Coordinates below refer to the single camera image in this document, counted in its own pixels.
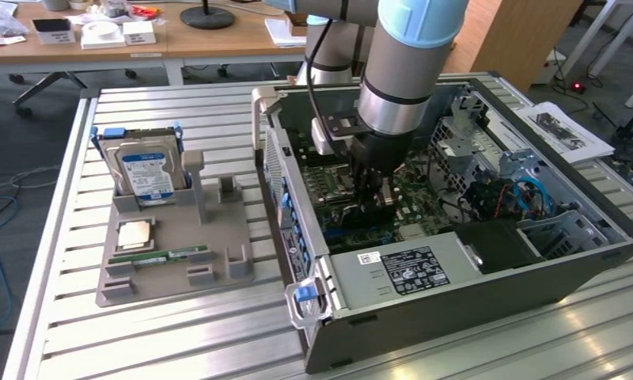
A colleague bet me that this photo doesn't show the white box with black lid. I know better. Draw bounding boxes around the white box with black lid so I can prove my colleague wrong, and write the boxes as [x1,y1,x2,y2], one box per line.
[33,18,77,45]

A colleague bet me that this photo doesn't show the green motherboard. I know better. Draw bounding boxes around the green motherboard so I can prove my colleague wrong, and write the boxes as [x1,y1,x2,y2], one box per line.
[294,134,458,254]

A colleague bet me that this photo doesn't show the white desk papers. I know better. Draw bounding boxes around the white desk papers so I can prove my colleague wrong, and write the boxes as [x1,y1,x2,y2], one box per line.
[265,17,310,48]

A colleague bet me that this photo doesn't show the Nvidia graphics card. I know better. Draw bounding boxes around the Nvidia graphics card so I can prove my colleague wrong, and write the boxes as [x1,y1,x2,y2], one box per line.
[321,199,396,231]

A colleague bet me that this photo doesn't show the grey parts rack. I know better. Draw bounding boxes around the grey parts rack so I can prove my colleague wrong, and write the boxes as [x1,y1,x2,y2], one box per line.
[94,150,257,309]

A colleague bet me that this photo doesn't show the black round lamp base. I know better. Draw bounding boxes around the black round lamp base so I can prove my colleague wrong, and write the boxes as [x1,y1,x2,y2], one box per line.
[178,0,237,29]

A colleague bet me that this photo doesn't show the grey power supply unit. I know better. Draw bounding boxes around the grey power supply unit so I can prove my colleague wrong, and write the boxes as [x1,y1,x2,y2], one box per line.
[329,231,481,310]

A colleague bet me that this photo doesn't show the small metal drive bay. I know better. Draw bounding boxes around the small metal drive bay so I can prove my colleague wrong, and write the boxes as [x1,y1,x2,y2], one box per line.
[516,209,610,260]

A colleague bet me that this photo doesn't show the white floor cable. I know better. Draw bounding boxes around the white floor cable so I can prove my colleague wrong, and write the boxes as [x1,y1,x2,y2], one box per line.
[0,165,58,189]

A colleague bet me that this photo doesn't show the blue data wire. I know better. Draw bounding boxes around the blue data wire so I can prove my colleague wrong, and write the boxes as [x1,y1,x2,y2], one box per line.
[510,176,554,219]

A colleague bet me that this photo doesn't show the metal disk bay cage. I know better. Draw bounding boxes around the metal disk bay cage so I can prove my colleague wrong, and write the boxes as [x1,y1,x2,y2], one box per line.
[429,116,554,199]

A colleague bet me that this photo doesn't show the plain white box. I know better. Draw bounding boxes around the plain white box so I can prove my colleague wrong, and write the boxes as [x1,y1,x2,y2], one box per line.
[121,20,156,46]

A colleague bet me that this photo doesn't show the open black PC case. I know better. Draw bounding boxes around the open black PC case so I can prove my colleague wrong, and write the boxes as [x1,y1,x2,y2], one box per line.
[250,77,633,375]

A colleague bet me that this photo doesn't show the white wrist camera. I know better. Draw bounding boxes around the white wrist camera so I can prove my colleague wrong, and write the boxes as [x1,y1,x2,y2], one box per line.
[310,117,344,156]

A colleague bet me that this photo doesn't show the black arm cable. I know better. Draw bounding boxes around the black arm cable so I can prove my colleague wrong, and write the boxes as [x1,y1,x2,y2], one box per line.
[305,17,334,122]

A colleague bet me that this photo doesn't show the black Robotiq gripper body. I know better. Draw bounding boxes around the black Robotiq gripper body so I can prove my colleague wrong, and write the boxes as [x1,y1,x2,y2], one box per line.
[346,131,416,177]

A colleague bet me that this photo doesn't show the white box with tape roll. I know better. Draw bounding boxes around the white box with tape roll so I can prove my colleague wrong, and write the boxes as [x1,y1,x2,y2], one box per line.
[80,21,126,51]

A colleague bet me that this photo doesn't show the silver CPU chip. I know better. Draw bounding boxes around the silver CPU chip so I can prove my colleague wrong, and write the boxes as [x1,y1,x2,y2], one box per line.
[114,220,154,250]

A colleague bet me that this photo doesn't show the hard disk in blue caddy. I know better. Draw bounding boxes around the hard disk in blue caddy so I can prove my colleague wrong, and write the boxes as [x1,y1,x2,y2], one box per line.
[89,123,185,207]

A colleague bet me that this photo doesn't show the printed paper stack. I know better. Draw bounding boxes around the printed paper stack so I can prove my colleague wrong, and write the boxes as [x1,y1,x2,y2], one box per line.
[516,101,616,163]

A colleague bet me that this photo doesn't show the CPU socket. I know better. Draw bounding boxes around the CPU socket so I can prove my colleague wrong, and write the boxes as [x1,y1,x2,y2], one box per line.
[330,164,356,191]

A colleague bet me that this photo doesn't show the wooden desk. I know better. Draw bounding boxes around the wooden desk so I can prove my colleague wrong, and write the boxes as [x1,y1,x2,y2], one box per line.
[0,0,458,86]

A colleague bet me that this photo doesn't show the blue slot retainer strip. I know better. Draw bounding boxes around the blue slot retainer strip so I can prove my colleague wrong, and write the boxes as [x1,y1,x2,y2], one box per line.
[280,177,313,272]

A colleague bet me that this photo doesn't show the white table frame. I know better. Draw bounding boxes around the white table frame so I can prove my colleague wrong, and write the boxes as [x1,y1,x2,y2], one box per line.
[556,0,633,108]

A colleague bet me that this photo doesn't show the red wire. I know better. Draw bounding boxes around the red wire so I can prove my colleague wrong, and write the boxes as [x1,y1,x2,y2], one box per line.
[493,184,509,217]

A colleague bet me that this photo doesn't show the clear plastic bag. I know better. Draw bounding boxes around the clear plastic bag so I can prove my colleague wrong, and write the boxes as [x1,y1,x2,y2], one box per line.
[0,0,30,36]

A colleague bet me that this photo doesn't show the black fan shroud box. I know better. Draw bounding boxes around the black fan shroud box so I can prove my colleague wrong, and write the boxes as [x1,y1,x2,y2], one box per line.
[453,219,548,275]

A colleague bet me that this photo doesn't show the green RAM stick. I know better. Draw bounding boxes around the green RAM stick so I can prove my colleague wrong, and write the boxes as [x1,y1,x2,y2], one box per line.
[109,245,210,265]

